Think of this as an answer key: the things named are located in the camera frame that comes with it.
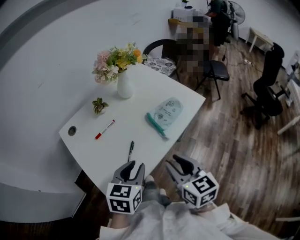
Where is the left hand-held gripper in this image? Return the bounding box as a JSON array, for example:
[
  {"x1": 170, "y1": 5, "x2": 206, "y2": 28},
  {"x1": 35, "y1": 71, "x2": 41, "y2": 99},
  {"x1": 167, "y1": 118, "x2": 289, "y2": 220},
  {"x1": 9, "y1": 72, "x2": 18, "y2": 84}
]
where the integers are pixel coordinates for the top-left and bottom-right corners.
[{"x1": 106, "y1": 160, "x2": 146, "y2": 215}]

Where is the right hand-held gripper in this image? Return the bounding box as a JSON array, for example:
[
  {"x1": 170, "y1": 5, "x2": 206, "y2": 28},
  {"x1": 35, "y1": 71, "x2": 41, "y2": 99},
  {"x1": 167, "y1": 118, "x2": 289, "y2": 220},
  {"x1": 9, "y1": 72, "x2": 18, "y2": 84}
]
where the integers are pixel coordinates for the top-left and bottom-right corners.
[{"x1": 165, "y1": 154, "x2": 220, "y2": 210}]

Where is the black pen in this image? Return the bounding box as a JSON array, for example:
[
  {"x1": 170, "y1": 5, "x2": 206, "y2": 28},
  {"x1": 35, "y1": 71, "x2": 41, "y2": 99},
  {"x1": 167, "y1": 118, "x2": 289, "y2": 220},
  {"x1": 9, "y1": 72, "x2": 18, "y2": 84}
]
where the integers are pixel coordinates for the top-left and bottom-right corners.
[{"x1": 127, "y1": 140, "x2": 135, "y2": 163}]

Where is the red and white pen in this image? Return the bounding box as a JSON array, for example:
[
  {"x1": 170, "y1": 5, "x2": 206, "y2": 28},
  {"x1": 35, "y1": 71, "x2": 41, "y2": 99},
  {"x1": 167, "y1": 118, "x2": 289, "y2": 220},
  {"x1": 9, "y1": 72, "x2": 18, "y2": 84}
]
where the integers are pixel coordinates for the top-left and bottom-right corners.
[{"x1": 94, "y1": 119, "x2": 116, "y2": 140}]

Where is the translucent teal-zip pencil pouch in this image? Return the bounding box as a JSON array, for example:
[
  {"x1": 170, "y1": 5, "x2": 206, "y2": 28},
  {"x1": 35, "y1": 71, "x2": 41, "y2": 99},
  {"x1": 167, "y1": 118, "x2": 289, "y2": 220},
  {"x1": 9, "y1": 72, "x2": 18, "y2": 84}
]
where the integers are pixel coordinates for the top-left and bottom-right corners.
[{"x1": 146, "y1": 96, "x2": 184, "y2": 141}]

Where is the person's left forearm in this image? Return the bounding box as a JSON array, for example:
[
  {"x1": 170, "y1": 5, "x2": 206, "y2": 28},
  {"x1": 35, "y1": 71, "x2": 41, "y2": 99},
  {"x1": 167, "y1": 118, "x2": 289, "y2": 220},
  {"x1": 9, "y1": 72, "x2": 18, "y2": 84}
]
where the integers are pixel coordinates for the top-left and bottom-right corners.
[{"x1": 109, "y1": 211, "x2": 132, "y2": 230}]

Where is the person's right forearm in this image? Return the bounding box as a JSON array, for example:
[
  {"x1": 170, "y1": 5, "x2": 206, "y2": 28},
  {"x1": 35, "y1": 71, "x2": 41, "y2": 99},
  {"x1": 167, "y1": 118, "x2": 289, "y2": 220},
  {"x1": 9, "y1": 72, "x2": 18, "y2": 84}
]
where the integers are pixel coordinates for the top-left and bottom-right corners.
[{"x1": 193, "y1": 202, "x2": 216, "y2": 214}]

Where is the person's grey shoe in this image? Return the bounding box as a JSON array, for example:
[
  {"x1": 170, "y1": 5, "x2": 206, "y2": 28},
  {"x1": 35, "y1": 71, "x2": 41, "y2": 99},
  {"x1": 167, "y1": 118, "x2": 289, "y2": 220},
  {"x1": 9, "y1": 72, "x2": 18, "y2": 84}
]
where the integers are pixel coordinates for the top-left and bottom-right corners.
[
  {"x1": 142, "y1": 175, "x2": 157, "y2": 203},
  {"x1": 156, "y1": 189, "x2": 172, "y2": 207}
]

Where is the person's light grey clothing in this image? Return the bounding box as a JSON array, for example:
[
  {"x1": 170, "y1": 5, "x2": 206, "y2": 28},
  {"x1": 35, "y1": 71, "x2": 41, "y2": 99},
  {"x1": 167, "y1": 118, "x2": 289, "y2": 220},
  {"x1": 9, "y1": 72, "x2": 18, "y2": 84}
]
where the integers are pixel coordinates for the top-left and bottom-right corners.
[{"x1": 99, "y1": 201, "x2": 300, "y2": 240}]

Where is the white ceramic vase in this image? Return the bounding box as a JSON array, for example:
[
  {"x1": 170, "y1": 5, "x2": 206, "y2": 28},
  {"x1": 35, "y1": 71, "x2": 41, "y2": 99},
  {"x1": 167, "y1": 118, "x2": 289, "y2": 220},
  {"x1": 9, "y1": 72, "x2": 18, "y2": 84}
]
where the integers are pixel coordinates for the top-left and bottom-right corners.
[{"x1": 116, "y1": 69, "x2": 134, "y2": 99}]

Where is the black folding chair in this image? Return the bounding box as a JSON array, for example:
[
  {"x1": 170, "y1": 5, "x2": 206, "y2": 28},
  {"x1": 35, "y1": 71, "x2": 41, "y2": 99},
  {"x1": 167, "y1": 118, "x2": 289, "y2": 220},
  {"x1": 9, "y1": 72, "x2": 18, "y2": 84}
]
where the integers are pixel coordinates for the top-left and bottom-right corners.
[{"x1": 194, "y1": 59, "x2": 230, "y2": 101}]

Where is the chair with patterned cushion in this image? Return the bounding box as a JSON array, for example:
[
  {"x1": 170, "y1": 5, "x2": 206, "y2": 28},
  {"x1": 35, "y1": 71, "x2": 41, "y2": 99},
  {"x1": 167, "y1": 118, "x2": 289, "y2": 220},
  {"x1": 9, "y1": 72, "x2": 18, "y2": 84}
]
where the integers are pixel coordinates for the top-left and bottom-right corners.
[{"x1": 142, "y1": 38, "x2": 180, "y2": 82}]

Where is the artificial flower bouquet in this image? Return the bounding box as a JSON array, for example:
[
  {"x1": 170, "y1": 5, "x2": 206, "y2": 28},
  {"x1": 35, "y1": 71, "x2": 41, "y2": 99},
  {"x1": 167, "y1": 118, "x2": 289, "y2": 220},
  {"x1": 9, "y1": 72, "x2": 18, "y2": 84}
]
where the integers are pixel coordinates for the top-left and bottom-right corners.
[{"x1": 91, "y1": 42, "x2": 144, "y2": 84}]

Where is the black office chair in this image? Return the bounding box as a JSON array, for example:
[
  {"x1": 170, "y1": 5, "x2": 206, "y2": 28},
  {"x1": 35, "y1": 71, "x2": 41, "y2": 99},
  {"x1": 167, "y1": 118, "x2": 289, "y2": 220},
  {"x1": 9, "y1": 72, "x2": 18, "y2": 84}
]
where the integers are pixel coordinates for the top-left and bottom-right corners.
[{"x1": 240, "y1": 42, "x2": 291, "y2": 130}]

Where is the white furniture leg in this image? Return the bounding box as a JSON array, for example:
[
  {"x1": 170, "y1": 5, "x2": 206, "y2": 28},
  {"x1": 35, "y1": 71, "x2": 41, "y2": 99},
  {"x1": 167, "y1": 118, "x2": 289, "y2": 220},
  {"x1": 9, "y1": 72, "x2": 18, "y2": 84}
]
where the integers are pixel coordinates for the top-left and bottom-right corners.
[{"x1": 277, "y1": 114, "x2": 300, "y2": 136}]

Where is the yellow cardboard box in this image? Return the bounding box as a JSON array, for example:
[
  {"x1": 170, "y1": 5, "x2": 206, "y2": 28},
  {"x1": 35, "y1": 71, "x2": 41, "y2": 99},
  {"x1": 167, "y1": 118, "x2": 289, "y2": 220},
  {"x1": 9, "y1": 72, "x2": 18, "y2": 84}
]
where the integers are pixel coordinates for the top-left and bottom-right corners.
[{"x1": 168, "y1": 18, "x2": 189, "y2": 27}]

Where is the small white side table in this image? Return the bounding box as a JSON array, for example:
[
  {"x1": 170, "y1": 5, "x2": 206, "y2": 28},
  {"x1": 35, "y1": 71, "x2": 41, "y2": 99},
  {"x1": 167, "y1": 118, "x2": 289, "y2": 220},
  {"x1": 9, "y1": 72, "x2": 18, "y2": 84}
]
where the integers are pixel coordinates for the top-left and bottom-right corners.
[{"x1": 245, "y1": 27, "x2": 274, "y2": 53}]

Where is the white storage box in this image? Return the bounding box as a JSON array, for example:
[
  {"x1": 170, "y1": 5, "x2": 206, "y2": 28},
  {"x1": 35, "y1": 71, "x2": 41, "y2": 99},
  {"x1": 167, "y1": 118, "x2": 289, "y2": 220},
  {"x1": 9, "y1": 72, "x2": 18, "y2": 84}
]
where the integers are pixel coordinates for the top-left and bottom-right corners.
[{"x1": 172, "y1": 6, "x2": 195, "y2": 21}]

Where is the standing fan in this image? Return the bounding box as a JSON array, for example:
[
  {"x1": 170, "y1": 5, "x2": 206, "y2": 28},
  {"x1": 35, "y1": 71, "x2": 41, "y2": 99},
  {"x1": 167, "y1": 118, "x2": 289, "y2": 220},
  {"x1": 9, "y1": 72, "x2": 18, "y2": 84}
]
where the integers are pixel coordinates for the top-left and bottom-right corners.
[{"x1": 227, "y1": 0, "x2": 246, "y2": 40}]

